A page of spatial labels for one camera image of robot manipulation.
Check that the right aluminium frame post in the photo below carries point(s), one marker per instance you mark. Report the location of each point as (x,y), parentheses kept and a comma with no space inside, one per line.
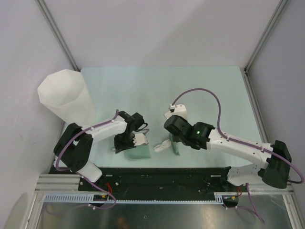
(276,16)

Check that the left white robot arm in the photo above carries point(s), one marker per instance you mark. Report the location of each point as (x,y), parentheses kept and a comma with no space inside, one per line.
(74,146)

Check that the white translucent waste bin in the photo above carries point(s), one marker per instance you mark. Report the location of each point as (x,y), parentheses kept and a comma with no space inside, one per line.
(65,93)

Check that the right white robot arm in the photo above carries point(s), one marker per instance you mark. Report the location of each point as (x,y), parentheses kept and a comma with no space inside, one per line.
(268,162)

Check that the left aluminium frame post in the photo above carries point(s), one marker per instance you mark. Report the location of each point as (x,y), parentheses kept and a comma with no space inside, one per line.
(57,33)

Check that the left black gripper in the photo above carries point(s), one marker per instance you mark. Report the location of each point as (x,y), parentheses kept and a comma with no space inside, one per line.
(118,147)

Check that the paper scrap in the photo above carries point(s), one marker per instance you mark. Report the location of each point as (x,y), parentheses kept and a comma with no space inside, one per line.
(164,145)

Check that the aluminium cross extrusion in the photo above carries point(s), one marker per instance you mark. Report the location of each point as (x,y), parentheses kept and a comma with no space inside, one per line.
(67,183)

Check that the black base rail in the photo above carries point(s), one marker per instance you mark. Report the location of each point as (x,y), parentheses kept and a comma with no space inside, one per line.
(165,184)

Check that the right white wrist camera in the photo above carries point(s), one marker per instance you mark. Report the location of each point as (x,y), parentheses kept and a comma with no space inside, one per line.
(179,110)

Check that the aluminium frame post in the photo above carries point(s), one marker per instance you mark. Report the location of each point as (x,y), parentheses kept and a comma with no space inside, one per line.
(276,16)
(57,33)

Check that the green hand brush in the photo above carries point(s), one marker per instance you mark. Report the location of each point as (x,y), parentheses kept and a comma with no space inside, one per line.
(175,140)

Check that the paper scrap mid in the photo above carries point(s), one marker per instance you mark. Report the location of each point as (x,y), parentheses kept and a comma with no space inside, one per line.
(167,115)

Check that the green plastic dustpan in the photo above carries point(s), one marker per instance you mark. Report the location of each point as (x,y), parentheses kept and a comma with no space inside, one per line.
(138,153)

